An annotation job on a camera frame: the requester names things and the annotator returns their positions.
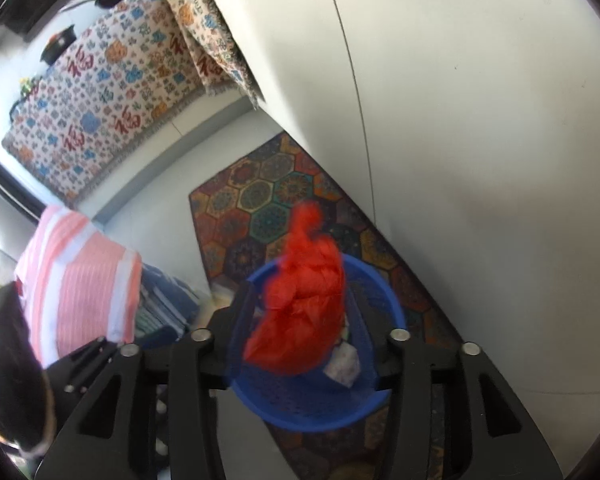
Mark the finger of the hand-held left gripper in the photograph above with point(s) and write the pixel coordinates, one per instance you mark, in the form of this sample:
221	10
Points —
80	370

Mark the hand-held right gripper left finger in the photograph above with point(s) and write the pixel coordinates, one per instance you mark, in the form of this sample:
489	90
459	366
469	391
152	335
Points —
230	321

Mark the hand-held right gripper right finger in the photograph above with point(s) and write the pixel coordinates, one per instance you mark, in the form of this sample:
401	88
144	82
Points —
377	332

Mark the red plastic bag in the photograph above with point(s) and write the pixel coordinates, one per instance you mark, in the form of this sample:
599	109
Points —
300	305

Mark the blue mesh basket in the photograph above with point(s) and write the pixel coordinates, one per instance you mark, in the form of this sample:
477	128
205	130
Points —
305	405

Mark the blue cloth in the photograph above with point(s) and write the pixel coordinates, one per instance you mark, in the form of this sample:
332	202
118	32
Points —
165	305

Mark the pink striped tablecloth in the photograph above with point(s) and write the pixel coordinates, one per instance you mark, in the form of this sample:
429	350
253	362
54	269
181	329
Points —
80	285

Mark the hexagon patterned rug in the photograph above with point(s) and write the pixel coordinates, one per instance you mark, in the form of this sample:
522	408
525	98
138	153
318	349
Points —
260	195

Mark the cream base cabinet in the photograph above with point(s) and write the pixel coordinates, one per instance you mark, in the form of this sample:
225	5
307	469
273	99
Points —
455	135

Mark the large printed cloth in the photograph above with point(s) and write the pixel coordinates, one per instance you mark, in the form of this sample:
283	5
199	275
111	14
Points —
105	100

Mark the condiment rack with bottles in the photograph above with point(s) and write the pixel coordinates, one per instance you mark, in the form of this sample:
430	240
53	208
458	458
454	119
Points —
26	92

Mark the small printed cloth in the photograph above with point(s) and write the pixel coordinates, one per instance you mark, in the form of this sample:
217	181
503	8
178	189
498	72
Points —
205	35

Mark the black clay pot orange lid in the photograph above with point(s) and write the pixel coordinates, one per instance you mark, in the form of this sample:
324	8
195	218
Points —
59	45

